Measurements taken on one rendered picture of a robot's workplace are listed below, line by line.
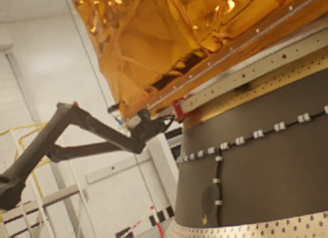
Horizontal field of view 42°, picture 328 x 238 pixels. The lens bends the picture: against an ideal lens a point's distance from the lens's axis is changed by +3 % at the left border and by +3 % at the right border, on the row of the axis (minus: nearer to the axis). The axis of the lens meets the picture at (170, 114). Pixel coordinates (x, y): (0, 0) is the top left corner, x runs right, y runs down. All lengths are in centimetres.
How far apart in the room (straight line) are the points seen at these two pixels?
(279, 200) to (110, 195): 809
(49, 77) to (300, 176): 847
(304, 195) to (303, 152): 13
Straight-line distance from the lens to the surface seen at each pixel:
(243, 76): 149
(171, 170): 905
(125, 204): 945
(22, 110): 913
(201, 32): 163
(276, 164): 139
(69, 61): 978
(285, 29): 140
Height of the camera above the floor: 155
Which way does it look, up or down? 4 degrees up
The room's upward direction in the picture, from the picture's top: 22 degrees counter-clockwise
